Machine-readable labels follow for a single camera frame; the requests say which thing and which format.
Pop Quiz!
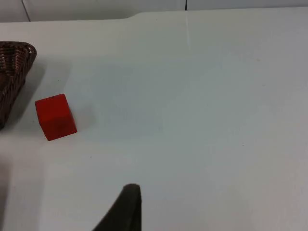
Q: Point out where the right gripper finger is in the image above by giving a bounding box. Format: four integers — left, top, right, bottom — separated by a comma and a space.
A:
92, 183, 143, 231

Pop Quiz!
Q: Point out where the red cube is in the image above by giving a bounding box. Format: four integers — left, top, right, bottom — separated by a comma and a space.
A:
34, 93, 78, 141

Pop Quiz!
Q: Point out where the dark brown wicker basket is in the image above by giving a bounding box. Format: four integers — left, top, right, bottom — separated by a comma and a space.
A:
0, 40, 38, 131

